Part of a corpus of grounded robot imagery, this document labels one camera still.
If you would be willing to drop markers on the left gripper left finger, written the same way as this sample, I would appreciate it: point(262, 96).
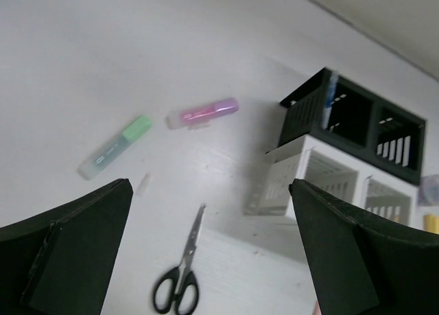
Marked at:
point(61, 261)

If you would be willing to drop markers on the black handled scissors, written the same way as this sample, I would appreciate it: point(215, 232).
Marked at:
point(181, 276)

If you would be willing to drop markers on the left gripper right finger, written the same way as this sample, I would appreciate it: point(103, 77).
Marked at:
point(362, 263)

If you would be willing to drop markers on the blue pen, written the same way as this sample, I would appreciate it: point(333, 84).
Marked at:
point(330, 94)

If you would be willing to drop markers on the yellow highlighter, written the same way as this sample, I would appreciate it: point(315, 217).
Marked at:
point(431, 223)

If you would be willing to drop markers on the black two-slot pen holder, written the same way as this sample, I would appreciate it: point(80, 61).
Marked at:
point(362, 124)

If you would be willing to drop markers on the small clear pen cap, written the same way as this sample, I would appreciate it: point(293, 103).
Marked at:
point(143, 185)

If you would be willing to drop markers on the white two-slot pen holder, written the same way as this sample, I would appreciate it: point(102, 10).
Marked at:
point(337, 173)

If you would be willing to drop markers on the clear jar of clips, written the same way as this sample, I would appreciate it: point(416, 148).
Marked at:
point(428, 191)

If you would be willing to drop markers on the pink highlighter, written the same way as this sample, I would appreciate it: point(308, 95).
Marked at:
point(202, 114)

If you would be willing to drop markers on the green highlighter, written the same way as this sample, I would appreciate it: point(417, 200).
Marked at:
point(114, 147)

